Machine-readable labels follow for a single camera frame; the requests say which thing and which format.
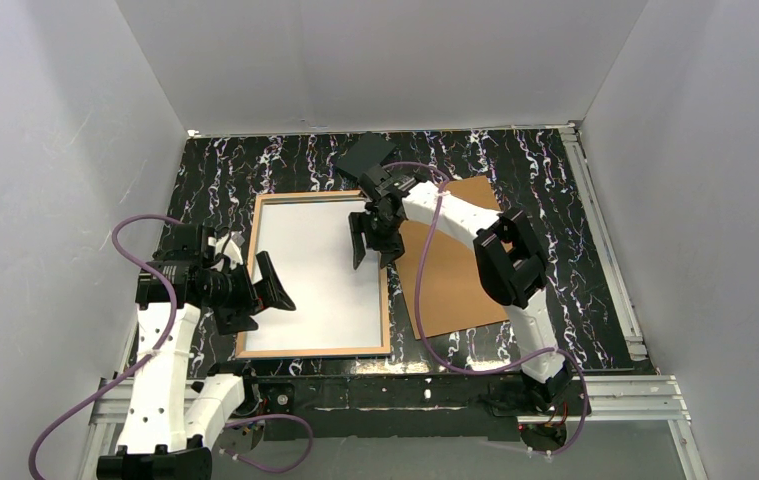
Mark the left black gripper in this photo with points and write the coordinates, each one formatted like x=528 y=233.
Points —
x=251 y=294

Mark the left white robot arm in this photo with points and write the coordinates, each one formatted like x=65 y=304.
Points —
x=163 y=437

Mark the black mounting base plate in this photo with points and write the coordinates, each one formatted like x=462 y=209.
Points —
x=404 y=406

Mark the aluminium rail right side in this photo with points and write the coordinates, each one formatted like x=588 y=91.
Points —
x=621 y=299

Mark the colour photo print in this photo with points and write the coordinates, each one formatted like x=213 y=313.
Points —
x=341 y=310

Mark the black foam block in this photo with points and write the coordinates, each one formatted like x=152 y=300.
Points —
x=370 y=150

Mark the aluminium rail front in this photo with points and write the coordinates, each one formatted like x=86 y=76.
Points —
x=625 y=398

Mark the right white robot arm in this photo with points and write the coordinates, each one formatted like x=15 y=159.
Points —
x=510 y=261

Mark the aluminium rail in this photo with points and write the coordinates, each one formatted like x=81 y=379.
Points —
x=625 y=398
x=621 y=299

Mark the brown cardboard backing board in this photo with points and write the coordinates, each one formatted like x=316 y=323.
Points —
x=439 y=275

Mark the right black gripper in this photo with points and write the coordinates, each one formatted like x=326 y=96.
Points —
x=377 y=227

